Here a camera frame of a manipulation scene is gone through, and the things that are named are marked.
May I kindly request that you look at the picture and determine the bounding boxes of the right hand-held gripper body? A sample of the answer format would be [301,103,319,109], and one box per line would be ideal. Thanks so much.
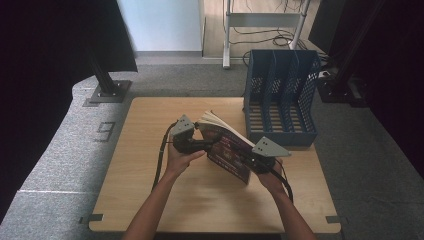
[245,135,292,175]

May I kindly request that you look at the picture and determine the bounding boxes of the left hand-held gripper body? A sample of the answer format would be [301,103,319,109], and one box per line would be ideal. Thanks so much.
[169,114,201,155]

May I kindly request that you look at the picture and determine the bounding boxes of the purple paperback book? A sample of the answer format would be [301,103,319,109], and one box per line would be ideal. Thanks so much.
[196,110,264,185]

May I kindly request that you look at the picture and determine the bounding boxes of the blue plastic file rack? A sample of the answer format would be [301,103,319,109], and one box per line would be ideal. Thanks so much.
[243,49,323,148]

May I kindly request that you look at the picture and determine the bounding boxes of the person's left hand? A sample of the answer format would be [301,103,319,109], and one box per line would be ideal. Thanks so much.
[164,143,207,179]

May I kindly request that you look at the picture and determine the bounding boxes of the person's right hand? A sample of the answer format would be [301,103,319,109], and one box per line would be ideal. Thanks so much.
[256,158,288,196]

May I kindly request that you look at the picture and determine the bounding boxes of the dark curtain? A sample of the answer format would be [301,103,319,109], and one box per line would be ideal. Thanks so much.
[0,0,139,223]
[308,0,424,179]

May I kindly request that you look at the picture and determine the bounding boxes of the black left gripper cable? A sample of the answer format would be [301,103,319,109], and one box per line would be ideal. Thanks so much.
[151,121,178,193]

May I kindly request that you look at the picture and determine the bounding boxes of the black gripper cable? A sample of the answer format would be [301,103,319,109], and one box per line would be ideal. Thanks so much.
[151,121,178,193]
[270,159,295,204]

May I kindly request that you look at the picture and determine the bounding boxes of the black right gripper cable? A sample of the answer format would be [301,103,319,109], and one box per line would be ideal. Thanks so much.
[270,159,295,204]

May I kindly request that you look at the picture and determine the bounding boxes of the black stand with base plate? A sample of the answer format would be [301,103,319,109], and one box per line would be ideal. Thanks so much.
[87,49,133,104]
[317,0,388,105]

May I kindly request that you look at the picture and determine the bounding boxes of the grey metal table bracket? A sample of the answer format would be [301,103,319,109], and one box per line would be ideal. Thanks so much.
[325,215,350,225]
[79,213,105,225]

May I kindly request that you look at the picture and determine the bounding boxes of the black floor cables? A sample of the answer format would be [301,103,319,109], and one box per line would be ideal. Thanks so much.
[229,0,333,68]

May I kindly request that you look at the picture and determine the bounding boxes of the white metal stand frame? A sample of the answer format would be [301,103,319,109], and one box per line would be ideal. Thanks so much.
[222,0,313,70]

